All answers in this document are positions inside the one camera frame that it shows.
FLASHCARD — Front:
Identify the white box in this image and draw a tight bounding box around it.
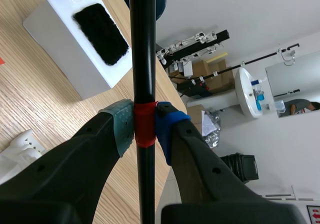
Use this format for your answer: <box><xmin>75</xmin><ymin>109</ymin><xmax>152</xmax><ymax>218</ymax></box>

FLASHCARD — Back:
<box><xmin>22</xmin><ymin>0</ymin><xmax>134</xmax><ymax>101</ymax></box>

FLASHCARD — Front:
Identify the black waste bin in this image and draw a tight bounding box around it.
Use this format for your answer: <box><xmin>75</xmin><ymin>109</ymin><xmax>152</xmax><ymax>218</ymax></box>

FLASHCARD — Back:
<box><xmin>219</xmin><ymin>152</ymin><xmax>259</xmax><ymax>184</ymax></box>

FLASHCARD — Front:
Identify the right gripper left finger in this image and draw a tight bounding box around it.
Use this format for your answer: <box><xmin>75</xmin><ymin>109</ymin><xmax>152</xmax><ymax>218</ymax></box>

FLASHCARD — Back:
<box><xmin>0</xmin><ymin>98</ymin><xmax>134</xmax><ymax>224</ymax></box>

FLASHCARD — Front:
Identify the thin black metal rail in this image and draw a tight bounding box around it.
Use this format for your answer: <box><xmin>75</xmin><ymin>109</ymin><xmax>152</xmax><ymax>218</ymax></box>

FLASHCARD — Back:
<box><xmin>168</xmin><ymin>43</ymin><xmax>300</xmax><ymax>82</ymax></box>

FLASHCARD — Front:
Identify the white wash basin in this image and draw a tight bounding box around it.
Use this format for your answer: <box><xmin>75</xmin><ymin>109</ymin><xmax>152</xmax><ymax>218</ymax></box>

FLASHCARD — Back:
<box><xmin>186</xmin><ymin>66</ymin><xmax>266</xmax><ymax>119</ymax></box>

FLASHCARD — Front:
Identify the long black rod red band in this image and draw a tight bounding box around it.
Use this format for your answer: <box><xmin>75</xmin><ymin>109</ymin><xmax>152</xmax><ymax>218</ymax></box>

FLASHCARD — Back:
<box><xmin>128</xmin><ymin>0</ymin><xmax>159</xmax><ymax>224</ymax></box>

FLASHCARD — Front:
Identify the white moulded stand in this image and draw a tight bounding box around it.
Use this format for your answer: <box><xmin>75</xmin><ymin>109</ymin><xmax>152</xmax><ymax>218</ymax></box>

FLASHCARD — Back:
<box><xmin>0</xmin><ymin>129</ymin><xmax>47</xmax><ymax>185</ymax></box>

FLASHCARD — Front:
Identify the black fur patch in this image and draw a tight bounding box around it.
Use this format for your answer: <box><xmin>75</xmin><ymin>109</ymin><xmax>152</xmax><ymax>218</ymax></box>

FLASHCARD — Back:
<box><xmin>72</xmin><ymin>3</ymin><xmax>131</xmax><ymax>67</ymax></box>

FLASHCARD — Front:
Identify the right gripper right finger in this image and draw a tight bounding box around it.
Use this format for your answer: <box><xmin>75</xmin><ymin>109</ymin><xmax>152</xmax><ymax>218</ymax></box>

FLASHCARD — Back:
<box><xmin>153</xmin><ymin>101</ymin><xmax>307</xmax><ymax>224</ymax></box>

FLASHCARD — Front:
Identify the dark blue chair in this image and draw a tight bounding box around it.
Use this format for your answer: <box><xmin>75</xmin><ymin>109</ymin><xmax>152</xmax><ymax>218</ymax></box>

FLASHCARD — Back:
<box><xmin>115</xmin><ymin>0</ymin><xmax>168</xmax><ymax>21</ymax></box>

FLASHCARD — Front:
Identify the wall mirror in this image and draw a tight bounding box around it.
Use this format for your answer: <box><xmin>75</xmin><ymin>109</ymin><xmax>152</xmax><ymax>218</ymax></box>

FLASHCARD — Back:
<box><xmin>264</xmin><ymin>49</ymin><xmax>320</xmax><ymax>119</ymax></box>

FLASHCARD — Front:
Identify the brown cardboard box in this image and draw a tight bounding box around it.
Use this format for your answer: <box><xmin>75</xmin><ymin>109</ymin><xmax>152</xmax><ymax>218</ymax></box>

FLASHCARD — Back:
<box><xmin>167</xmin><ymin>58</ymin><xmax>236</xmax><ymax>95</ymax></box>

